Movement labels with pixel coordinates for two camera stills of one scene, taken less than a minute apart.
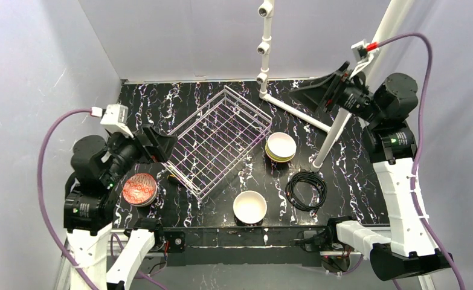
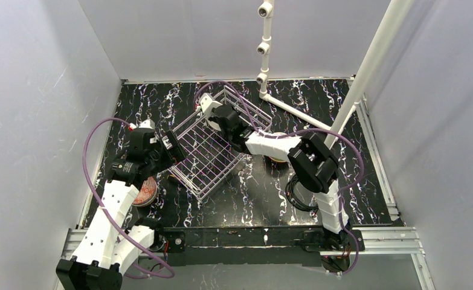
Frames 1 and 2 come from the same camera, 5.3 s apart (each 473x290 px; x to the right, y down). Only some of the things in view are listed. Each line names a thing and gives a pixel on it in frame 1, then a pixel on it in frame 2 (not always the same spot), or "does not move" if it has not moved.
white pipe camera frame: (397, 12) does not move
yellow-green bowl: (275, 158) does not move
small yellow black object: (172, 179) does not move
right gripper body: (336, 92) to (223, 116)
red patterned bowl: (140, 189) does not move
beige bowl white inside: (249, 207) to (214, 125)
